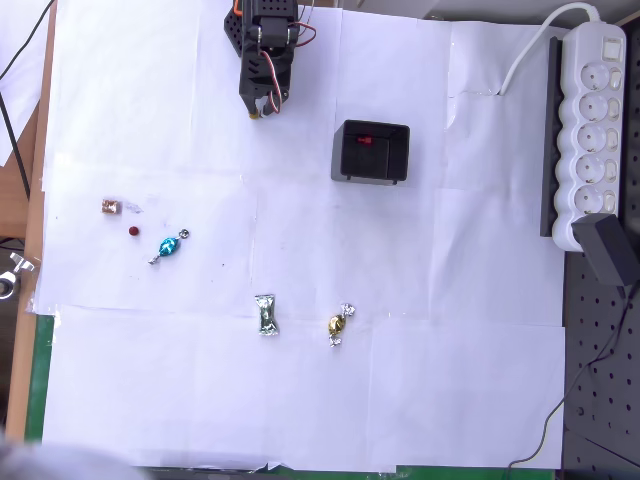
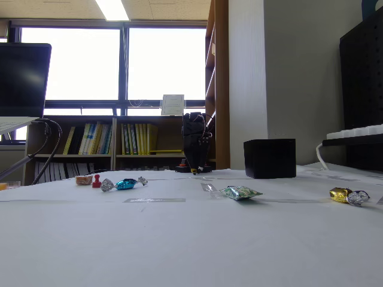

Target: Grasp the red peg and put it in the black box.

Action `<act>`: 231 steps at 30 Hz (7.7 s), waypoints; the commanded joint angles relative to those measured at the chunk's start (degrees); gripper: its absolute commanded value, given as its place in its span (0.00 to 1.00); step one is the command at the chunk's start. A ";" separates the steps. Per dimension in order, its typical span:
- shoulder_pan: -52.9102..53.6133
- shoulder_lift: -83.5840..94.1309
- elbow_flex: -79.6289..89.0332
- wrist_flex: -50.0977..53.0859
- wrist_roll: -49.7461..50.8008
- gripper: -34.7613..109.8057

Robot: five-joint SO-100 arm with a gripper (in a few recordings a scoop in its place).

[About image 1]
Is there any white power strip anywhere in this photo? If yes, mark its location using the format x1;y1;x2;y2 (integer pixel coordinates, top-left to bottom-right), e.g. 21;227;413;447
551;22;628;252

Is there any white power strip cable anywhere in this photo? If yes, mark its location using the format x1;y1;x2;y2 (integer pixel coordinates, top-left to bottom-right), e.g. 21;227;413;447
499;2;602;97

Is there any silver metal clamp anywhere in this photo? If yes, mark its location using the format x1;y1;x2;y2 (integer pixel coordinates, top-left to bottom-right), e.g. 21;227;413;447
0;252;39;301

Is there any blurred grey object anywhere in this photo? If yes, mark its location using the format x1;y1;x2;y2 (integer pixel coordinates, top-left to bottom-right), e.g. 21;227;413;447
0;428;147;480

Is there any white paper table cover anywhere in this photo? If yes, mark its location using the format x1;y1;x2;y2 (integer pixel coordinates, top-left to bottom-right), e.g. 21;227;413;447
33;0;567;472

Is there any black power adapter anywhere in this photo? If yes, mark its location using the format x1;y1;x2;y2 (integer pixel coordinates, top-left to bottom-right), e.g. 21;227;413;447
571;214;640;288

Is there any green cutting mat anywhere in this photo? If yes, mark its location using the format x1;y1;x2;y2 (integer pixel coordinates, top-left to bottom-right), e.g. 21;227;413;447
24;312;62;444

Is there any black pegboard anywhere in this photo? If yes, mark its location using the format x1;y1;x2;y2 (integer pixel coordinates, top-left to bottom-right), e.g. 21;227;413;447
562;247;640;480

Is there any black rail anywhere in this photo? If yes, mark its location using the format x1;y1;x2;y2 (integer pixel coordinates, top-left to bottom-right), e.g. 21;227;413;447
538;35;567;239

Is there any blue foil candy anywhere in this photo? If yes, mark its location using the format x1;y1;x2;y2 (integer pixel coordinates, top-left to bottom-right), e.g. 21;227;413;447
147;228;191;266

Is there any thin black adapter cable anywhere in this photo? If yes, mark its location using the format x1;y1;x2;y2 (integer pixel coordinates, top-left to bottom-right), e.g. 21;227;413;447
507;282;640;469

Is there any green wrapped candy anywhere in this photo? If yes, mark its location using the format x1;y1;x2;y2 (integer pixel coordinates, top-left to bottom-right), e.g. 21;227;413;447
253;293;280;337

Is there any black box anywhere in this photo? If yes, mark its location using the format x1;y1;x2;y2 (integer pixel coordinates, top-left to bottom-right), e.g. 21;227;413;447
329;118;412;187

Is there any gold foil candy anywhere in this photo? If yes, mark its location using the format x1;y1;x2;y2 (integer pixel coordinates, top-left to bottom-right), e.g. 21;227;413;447
327;302;357;350

